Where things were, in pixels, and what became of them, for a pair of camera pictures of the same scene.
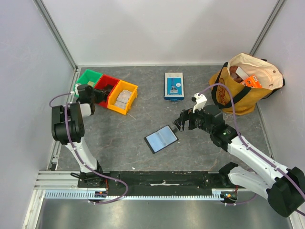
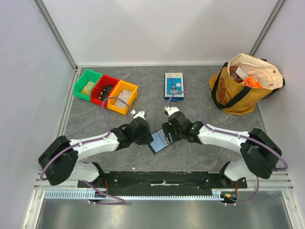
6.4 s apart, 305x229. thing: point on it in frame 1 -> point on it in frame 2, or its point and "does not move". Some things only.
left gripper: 93,89 -> 148,137
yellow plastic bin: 119,87 does not move
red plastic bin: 104,80 does not move
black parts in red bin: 107,88 does not move
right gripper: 186,120 -> 169,130
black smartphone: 161,139 does not move
